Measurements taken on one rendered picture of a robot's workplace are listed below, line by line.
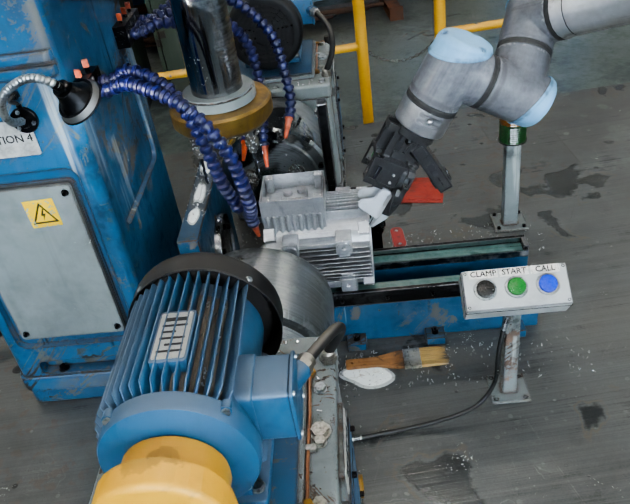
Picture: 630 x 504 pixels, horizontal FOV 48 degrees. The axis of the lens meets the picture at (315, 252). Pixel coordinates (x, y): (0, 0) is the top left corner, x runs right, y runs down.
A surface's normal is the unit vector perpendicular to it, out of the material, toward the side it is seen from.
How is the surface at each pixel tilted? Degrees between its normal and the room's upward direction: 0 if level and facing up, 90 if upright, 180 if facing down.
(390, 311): 90
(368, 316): 90
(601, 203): 0
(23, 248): 90
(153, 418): 70
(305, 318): 47
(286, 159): 90
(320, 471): 0
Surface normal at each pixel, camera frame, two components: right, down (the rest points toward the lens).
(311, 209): -0.03, 0.59
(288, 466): -0.13, -0.80
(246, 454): 0.32, 0.48
